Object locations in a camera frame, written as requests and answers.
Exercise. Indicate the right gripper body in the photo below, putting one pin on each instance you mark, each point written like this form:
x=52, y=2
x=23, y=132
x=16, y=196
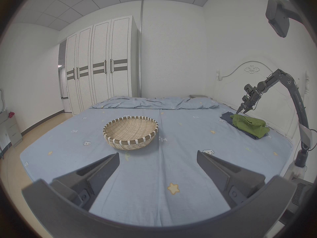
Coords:
x=251, y=100

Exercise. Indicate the grey chest of drawers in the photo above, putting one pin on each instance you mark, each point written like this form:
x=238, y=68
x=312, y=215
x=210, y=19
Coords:
x=12, y=130

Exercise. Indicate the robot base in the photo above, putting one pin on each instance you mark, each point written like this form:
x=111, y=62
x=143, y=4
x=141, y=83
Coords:
x=302, y=192

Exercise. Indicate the white wardrobe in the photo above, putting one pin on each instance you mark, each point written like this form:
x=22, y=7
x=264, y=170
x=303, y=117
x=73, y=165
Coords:
x=99, y=58

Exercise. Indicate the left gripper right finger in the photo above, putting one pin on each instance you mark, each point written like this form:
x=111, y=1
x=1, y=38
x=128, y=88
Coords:
x=218, y=172

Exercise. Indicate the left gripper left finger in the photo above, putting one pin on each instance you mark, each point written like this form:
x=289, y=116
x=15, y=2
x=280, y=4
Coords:
x=99, y=175

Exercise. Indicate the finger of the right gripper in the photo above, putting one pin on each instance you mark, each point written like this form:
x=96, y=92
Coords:
x=241, y=108
x=247, y=109

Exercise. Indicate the green shorts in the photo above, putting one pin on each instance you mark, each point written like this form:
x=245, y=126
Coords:
x=250, y=126

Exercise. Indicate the dark blue T-shirt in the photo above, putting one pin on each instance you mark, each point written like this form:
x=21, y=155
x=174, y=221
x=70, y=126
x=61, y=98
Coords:
x=226, y=116

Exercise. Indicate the pale blue quilt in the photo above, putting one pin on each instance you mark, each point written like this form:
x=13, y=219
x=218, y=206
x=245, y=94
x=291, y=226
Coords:
x=148, y=103

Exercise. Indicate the round woven basket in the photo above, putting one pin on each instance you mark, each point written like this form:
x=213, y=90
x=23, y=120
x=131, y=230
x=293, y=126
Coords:
x=128, y=130

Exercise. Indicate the small red object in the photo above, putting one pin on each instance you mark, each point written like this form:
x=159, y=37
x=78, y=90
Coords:
x=11, y=114

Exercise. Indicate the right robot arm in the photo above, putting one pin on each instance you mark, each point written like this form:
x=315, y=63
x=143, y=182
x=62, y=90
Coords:
x=296, y=98

